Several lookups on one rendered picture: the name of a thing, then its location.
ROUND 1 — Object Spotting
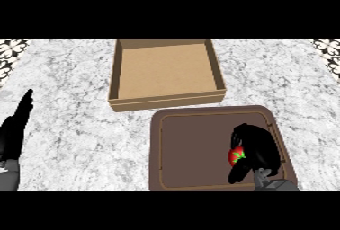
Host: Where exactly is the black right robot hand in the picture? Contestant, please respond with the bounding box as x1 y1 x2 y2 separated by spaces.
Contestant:
227 122 282 185

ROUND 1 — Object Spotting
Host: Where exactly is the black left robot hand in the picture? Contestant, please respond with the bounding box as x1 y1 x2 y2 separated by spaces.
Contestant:
0 88 33 163

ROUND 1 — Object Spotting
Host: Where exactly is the red tomato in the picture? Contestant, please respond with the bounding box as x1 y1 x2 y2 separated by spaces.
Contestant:
227 145 246 167

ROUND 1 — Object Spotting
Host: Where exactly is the brown tray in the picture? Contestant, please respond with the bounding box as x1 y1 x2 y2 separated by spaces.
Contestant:
147 104 301 192

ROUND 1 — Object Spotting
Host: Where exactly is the open cardboard box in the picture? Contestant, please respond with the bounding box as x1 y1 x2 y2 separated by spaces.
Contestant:
107 39 229 113

